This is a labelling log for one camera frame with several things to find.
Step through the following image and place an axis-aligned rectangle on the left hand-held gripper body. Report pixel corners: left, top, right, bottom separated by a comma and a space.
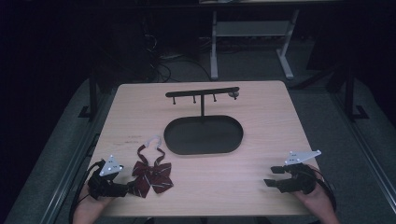
87, 154, 129, 201

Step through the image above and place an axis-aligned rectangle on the tangle of floor cables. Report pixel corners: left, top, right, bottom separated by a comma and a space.
141, 29, 213, 83

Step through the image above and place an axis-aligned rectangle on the person's left hand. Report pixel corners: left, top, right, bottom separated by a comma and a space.
74, 193, 115, 215

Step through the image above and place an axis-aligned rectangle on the white metal table frame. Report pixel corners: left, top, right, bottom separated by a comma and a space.
209, 8, 301, 81

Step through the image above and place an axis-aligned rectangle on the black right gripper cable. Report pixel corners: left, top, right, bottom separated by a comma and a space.
315, 172, 338, 215

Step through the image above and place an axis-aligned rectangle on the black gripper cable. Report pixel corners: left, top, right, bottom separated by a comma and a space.
315, 172, 338, 215
68, 160, 106, 224

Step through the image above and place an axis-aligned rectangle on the black metal stand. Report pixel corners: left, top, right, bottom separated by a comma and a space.
343, 67, 371, 121
78, 70, 101, 121

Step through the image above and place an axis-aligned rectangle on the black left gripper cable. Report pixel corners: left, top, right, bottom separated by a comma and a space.
68, 160, 106, 224

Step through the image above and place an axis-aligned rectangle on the dark red striped bow tie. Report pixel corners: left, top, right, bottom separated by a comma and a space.
131, 134, 175, 200

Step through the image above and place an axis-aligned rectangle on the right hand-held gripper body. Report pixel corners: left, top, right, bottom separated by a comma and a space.
277, 149, 322, 196

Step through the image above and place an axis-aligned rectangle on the person's right hand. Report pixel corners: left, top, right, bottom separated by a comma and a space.
291, 163, 332, 214

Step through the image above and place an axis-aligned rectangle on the grey metal rail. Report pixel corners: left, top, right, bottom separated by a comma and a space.
329, 91, 396, 204
38, 90, 117, 224

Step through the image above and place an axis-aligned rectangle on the black hanger stand with tray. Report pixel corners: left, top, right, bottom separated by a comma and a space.
163, 86, 245, 156

